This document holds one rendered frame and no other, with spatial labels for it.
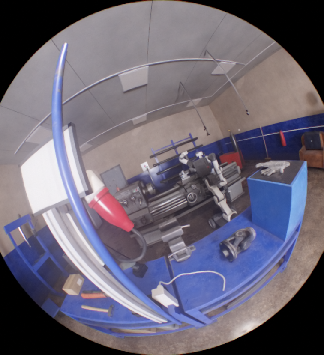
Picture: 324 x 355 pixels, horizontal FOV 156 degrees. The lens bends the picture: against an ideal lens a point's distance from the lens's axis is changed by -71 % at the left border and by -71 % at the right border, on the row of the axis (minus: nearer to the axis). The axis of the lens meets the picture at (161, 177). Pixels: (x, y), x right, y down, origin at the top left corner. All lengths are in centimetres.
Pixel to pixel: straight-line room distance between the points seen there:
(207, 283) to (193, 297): 11
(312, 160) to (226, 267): 360
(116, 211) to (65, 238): 15
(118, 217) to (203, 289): 65
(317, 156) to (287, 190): 324
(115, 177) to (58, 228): 540
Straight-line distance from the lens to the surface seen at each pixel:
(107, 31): 199
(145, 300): 48
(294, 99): 459
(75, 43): 199
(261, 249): 89
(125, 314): 93
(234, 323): 158
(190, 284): 82
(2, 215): 380
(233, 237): 79
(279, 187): 72
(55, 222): 32
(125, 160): 558
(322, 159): 390
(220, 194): 214
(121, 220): 29
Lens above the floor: 158
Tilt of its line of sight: 8 degrees down
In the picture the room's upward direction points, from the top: 24 degrees counter-clockwise
